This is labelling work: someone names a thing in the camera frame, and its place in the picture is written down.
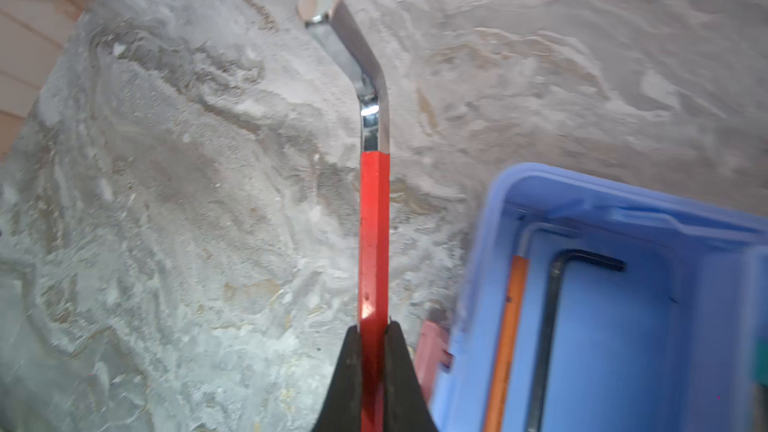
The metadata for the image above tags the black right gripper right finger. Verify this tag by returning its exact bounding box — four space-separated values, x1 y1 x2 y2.
383 321 438 432

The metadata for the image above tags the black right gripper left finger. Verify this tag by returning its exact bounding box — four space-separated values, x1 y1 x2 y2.
311 326 363 432

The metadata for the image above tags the orange handled screwdriver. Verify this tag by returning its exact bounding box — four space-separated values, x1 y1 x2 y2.
483 222 578 432

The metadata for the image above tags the black hex key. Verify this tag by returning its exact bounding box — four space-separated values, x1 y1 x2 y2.
525 249 627 432

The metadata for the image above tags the red handled hex key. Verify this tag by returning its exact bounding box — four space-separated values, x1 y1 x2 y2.
297 0 390 431

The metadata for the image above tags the teal utility knife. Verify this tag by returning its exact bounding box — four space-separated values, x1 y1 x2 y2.
752 338 768 387

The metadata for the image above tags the blue toolbox base tray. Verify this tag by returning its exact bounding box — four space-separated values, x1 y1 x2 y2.
431 163 767 431

